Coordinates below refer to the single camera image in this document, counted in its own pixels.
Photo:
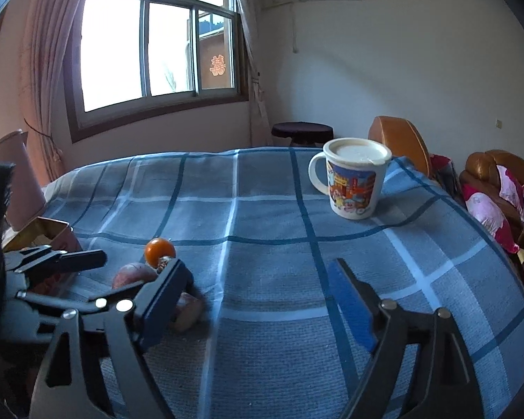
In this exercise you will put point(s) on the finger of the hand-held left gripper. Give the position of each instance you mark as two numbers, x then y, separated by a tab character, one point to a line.
78	259
52	302

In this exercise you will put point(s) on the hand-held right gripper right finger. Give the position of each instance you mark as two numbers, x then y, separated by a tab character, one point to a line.
353	310

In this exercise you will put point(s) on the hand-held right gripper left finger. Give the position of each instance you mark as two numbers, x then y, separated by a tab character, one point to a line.
157	314

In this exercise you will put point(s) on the gold metal tin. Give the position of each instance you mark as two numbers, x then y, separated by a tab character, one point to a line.
59	233

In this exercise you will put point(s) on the tan oval fruit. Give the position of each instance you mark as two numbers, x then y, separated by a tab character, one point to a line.
191	312

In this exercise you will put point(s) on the small orange kumquat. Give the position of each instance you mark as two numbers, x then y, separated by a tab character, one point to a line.
157	249

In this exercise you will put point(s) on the blue plaid tablecloth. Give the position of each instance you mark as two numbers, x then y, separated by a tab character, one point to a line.
266	227

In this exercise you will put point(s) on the white cartoon print cup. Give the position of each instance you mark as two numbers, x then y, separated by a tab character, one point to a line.
353	183

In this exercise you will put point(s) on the pink curtain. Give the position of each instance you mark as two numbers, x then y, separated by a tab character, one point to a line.
43	74

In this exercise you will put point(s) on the red cloth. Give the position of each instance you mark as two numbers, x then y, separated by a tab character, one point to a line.
443	172

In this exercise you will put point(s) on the dark round stool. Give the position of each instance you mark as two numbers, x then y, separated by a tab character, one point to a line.
301	132

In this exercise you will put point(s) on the brown leather sofa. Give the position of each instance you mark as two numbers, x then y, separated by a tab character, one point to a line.
480	159

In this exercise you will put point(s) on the sliding glass window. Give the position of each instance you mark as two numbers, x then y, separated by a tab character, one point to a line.
113	52

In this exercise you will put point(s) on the beige curtain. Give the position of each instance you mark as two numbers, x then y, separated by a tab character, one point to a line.
249	30

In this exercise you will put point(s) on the white wall pipe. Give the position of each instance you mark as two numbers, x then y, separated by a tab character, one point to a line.
294	26

